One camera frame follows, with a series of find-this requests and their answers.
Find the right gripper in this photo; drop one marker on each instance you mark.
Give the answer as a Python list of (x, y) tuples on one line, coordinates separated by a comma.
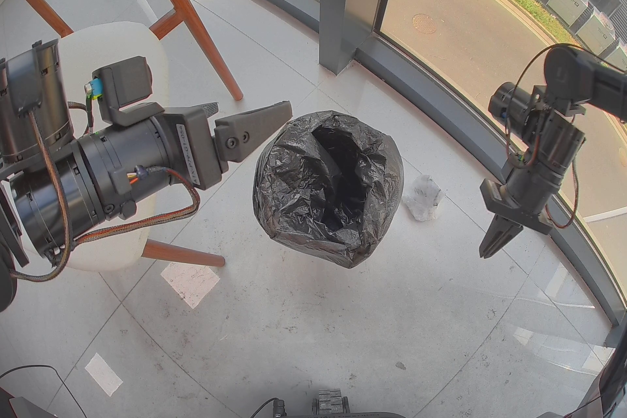
[(539, 171)]

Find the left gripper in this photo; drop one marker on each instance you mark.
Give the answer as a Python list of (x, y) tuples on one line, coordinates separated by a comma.
[(127, 161)]

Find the black plastic bag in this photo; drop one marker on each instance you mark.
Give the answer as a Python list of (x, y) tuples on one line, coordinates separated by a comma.
[(294, 190)]

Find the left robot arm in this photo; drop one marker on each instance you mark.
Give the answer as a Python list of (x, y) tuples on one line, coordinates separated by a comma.
[(34, 102)]

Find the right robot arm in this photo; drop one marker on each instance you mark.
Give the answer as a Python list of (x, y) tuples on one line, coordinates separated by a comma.
[(573, 73)]

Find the crumpled clear plastic wrapper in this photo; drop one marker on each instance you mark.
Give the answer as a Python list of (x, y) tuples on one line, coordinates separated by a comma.
[(423, 198)]

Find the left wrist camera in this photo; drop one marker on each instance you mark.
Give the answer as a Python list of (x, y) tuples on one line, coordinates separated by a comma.
[(127, 80)]

